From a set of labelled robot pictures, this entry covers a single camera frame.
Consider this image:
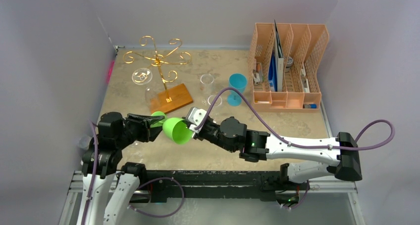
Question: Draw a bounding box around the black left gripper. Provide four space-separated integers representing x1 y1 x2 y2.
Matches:
116 113 165 148

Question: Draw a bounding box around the green plastic goblet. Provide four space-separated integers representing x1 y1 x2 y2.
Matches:
151 111 193 144

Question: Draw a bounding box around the clear flute wine glass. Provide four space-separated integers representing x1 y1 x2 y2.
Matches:
131 68 157 108

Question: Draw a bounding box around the clear glass near left arm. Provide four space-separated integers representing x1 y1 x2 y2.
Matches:
129 141 141 148

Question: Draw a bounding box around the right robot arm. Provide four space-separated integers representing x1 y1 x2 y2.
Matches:
189 117 363 189

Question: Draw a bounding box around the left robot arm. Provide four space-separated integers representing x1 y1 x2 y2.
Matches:
77 112 166 225

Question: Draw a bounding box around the gold wine glass rack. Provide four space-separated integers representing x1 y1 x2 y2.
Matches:
123 35 194 113

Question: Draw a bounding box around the clear glass middle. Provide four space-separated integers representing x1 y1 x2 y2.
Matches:
207 95 223 107

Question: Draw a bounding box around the clear glass back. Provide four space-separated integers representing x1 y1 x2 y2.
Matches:
200 73 214 105

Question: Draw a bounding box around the blue plastic goblet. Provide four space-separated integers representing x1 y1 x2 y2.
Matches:
227 73 248 107

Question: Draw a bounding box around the blue folder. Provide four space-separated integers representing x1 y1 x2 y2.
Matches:
267 50 277 92

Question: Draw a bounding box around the grey white folder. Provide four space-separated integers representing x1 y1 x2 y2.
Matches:
274 21 284 92

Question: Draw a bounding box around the peach file organizer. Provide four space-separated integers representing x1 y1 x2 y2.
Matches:
248 23 329 113

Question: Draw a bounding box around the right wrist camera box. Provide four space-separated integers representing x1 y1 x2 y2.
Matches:
185 107 207 133

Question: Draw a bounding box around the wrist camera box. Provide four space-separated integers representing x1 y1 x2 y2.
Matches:
185 107 207 133
77 135 92 150

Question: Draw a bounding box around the purple cable loop front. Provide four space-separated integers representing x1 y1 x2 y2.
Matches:
127 178 184 219

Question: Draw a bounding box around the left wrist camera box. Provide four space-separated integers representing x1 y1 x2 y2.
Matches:
77 135 92 150

